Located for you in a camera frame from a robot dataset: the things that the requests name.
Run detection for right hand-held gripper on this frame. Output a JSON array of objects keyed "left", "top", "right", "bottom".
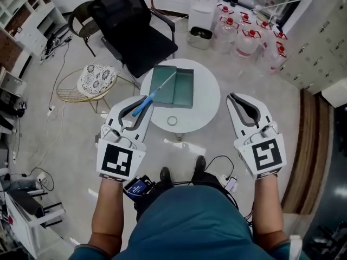
[{"left": 226, "top": 92, "right": 288, "bottom": 180}]

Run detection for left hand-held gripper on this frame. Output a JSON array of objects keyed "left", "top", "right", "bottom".
[{"left": 95, "top": 94, "right": 155, "bottom": 183}]

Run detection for green box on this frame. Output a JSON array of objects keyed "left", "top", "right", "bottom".
[{"left": 148, "top": 65, "right": 195, "bottom": 109}]

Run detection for person's right forearm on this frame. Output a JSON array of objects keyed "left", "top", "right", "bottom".
[{"left": 252, "top": 174, "right": 288, "bottom": 250}]

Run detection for person's left forearm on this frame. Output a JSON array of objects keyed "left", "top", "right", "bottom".
[{"left": 88, "top": 177, "right": 125, "bottom": 253}]

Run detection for round white table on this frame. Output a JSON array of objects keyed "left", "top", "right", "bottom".
[{"left": 140, "top": 58, "right": 221, "bottom": 142}]

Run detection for patterned white seat cushion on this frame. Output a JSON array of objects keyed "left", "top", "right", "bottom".
[{"left": 77, "top": 63, "right": 120, "bottom": 96}]

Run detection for wooden steps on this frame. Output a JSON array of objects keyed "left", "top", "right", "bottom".
[{"left": 280, "top": 88, "right": 334, "bottom": 215}]

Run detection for person's left black shoe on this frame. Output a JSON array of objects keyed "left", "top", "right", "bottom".
[{"left": 159, "top": 166, "right": 173, "bottom": 184}]

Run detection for person's black shoe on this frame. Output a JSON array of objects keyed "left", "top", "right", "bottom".
[
  {"left": 194, "top": 155, "right": 207, "bottom": 177},
  {"left": 159, "top": 166, "right": 173, "bottom": 184}
]

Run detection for smartphone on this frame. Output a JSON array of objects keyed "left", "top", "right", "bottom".
[{"left": 226, "top": 177, "right": 239, "bottom": 192}]

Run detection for black device with blue screen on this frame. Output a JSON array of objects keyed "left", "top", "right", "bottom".
[{"left": 123, "top": 174, "right": 156, "bottom": 203}]

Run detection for person's right black shoe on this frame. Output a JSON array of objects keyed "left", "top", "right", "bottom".
[{"left": 194, "top": 155, "right": 207, "bottom": 177}]

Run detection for person's black trousers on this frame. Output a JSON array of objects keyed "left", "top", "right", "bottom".
[{"left": 134, "top": 172, "right": 226, "bottom": 222}]

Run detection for cluster of clear water jugs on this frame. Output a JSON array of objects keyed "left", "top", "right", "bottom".
[{"left": 211, "top": 4, "right": 288, "bottom": 75}]

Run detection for black mesh office chair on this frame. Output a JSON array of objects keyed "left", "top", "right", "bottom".
[{"left": 88, "top": 0, "right": 179, "bottom": 89}]

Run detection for white cabinet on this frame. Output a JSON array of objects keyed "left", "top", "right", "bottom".
[{"left": 321, "top": 80, "right": 347, "bottom": 108}]

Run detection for grey locker cabinet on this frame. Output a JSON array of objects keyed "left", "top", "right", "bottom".
[{"left": 276, "top": 1, "right": 347, "bottom": 92}]

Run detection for dark round-back chair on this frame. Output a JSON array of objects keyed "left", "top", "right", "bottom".
[{"left": 67, "top": 1, "right": 104, "bottom": 58}]

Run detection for white water dispenser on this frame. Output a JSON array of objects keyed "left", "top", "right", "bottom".
[{"left": 188, "top": 0, "right": 220, "bottom": 50}]

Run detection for person's teal shirt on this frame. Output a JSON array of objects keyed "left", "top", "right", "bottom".
[{"left": 72, "top": 185, "right": 312, "bottom": 260}]

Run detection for white shelf unit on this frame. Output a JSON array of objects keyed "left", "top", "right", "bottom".
[{"left": 0, "top": 0, "right": 68, "bottom": 56}]

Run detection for white side table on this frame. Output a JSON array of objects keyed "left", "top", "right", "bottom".
[{"left": 0, "top": 181, "right": 66, "bottom": 258}]

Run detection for black floor cable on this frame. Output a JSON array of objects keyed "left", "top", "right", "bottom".
[{"left": 202, "top": 155, "right": 235, "bottom": 178}]

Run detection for gold wire chair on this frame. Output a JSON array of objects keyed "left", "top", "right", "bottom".
[{"left": 56, "top": 57, "right": 136, "bottom": 113}]

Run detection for white shoulder strap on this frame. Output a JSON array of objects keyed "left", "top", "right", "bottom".
[{"left": 288, "top": 234, "right": 303, "bottom": 260}]

